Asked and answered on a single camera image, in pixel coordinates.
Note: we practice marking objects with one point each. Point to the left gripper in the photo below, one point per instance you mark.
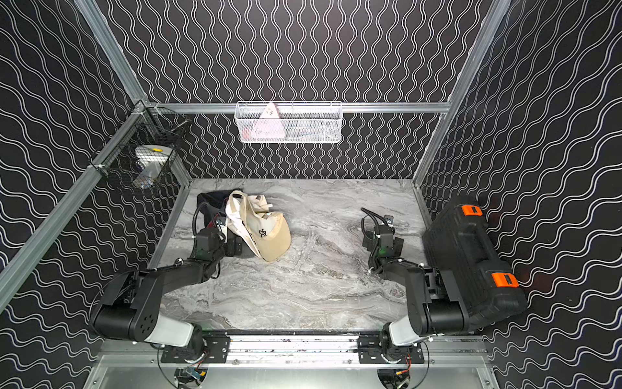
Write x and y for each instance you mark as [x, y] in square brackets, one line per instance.
[226, 232]

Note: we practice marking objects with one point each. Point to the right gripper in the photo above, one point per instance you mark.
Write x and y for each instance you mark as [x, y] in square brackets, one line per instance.
[367, 241]

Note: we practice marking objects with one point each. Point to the tan baseball cap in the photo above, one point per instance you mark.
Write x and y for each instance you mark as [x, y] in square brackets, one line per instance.
[269, 232]

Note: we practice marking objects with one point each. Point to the white baseball cap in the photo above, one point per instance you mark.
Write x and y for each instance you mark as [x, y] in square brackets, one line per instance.
[235, 223]

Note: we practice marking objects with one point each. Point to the navy baseball cap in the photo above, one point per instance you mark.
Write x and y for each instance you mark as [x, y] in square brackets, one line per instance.
[212, 205]

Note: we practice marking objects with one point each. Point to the cream baseball cap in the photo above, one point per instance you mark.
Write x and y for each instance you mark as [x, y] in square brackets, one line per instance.
[257, 205]

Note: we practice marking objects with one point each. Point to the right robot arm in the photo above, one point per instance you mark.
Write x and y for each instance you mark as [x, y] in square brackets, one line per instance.
[434, 303]

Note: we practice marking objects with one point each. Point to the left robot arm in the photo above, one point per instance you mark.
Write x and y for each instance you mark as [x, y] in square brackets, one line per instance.
[129, 308]

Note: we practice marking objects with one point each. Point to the black orange tool case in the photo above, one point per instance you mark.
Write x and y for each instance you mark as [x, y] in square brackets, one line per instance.
[458, 241]

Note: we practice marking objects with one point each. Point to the white object in black basket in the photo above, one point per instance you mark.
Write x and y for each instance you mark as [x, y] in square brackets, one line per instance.
[151, 160]

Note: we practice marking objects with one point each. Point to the pink triangular card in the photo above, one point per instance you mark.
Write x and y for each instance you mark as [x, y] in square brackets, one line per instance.
[269, 126]

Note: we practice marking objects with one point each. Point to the white wire basket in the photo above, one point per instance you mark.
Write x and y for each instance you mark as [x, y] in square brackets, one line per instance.
[305, 122]

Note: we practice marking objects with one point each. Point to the black wire basket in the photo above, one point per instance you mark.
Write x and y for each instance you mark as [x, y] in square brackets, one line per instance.
[148, 124]

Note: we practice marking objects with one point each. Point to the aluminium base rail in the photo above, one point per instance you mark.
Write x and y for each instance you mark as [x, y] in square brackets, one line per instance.
[336, 351]

